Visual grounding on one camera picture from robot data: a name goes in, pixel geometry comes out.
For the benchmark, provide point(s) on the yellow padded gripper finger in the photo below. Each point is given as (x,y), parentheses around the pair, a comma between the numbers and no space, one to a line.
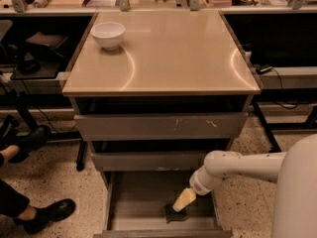
(185,198)

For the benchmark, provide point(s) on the dark green sponge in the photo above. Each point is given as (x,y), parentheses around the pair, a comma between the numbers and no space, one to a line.
(172,215)

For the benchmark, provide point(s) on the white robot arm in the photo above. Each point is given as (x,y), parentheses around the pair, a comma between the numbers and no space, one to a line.
(294,172)

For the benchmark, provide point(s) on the grey middle drawer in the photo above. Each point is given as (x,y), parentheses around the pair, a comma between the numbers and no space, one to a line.
(148,161)

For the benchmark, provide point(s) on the grey drawer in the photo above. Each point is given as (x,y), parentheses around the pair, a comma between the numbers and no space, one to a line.
(160,126)
(134,208)
(148,161)

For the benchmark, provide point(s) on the grey bottom drawer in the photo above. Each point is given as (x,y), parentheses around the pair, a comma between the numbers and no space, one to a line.
(134,208)

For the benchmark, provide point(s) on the grey top drawer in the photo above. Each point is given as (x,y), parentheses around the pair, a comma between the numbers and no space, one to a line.
(160,126)

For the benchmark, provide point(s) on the grey drawer cabinet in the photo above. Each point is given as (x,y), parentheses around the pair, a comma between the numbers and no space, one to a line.
(170,62)

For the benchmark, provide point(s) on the black table leg right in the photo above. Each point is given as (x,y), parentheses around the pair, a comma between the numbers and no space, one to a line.
(274,146)

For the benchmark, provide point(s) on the black table leg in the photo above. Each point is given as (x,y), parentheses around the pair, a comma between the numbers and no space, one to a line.
(274,146)
(81,156)

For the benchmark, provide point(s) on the black table leg left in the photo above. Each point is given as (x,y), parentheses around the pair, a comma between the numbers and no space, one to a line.
(81,156)

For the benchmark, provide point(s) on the black shoe near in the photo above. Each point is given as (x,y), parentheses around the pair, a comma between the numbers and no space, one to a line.
(34,220)

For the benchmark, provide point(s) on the black shoe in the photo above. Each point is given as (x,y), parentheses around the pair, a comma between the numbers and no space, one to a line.
(34,220)
(33,141)

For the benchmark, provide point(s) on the black power adapter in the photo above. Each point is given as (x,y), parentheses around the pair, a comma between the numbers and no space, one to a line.
(262,69)

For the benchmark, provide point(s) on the black shoe far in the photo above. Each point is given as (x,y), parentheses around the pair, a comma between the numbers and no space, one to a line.
(33,141)

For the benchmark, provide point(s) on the black trouser leg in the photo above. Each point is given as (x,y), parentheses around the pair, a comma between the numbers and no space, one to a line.
(12,203)

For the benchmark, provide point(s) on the white ceramic bowl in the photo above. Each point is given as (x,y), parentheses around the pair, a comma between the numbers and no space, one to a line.
(108,35)

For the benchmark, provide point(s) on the dark box on shelf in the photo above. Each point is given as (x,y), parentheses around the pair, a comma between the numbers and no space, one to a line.
(47,47)

